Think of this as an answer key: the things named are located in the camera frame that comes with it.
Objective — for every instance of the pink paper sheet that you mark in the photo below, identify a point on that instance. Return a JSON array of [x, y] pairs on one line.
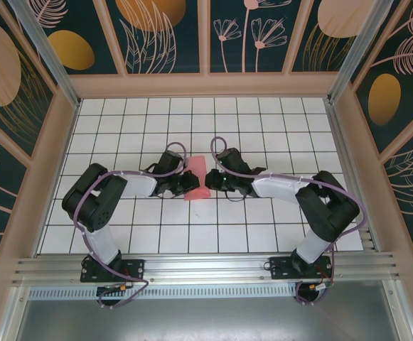
[[197, 163]]

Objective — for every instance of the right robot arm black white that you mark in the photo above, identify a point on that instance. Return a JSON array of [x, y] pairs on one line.
[[320, 213]]

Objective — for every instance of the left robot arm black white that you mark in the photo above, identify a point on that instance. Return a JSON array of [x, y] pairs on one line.
[[96, 199]]

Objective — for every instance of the grey metal sheet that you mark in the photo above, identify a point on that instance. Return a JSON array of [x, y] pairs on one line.
[[206, 319]]

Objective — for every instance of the small controller board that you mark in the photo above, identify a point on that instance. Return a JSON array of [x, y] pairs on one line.
[[320, 287], [115, 288]]

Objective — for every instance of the dark panel with pink flowers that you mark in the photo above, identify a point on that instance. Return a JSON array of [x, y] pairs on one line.
[[234, 35]]

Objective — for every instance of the dark panel orange disc pink leaves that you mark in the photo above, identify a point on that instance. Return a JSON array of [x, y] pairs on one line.
[[149, 21]]

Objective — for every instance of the dark panel with orange oval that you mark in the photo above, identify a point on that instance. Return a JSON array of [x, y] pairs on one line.
[[71, 49]]

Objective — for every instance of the dark panel pink disc gold leaves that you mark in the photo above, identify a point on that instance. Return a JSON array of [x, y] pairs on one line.
[[320, 35]]

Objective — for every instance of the dark panel orange oval pink feather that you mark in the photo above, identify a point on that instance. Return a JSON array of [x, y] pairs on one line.
[[384, 99]]

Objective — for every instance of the dark panel pink leaf outlines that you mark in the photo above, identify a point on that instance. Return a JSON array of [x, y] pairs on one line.
[[412, 184]]

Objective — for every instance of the dark panel large pink oval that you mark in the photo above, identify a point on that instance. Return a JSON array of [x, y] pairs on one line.
[[0, 64]]

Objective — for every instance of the long aluminium base rail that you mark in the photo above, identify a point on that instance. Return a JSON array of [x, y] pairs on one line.
[[206, 264]]

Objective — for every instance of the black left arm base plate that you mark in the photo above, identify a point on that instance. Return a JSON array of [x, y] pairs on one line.
[[135, 270]]

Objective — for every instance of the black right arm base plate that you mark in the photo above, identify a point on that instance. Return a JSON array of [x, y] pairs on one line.
[[280, 268]]

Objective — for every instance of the aluminium side rail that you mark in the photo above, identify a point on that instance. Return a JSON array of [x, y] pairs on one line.
[[348, 177]]

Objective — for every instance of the aluminium corner post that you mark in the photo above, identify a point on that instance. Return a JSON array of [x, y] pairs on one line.
[[355, 53], [49, 60]]

